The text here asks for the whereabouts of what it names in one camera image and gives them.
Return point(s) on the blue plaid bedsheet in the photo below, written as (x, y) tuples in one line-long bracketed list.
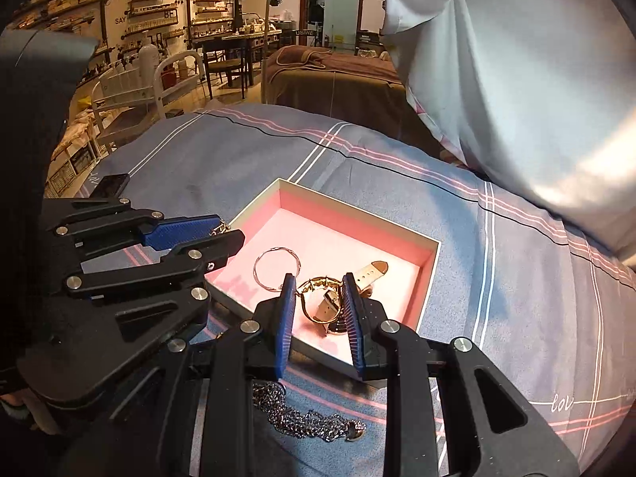
[(397, 184)]

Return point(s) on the wooden framed mirror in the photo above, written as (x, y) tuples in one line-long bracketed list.
[(348, 5)]

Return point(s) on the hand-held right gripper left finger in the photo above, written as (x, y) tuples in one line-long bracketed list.
[(284, 328)]

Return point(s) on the black smartphone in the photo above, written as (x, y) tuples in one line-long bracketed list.
[(112, 186)]

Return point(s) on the pink lined cardboard box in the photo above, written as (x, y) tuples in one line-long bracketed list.
[(348, 228)]

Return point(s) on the round dark stool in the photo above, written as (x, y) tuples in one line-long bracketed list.
[(228, 65)]

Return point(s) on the twisted silver bangle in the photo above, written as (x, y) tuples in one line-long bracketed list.
[(254, 269)]

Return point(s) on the low storage shelf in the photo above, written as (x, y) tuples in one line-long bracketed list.
[(74, 159)]

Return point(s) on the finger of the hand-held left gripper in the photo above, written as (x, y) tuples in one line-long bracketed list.
[(189, 231), (213, 253)]

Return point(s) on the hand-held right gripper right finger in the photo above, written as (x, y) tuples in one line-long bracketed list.
[(354, 328)]

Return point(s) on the white tall bottle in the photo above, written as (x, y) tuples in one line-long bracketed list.
[(147, 59)]

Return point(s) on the white pillow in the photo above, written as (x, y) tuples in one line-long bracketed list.
[(521, 84)]

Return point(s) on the dark wooden table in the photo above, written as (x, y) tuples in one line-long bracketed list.
[(223, 39)]

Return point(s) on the wall shelving with small goods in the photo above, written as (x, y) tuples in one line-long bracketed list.
[(149, 22)]

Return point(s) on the brown covered bed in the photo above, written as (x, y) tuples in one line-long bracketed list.
[(338, 84)]

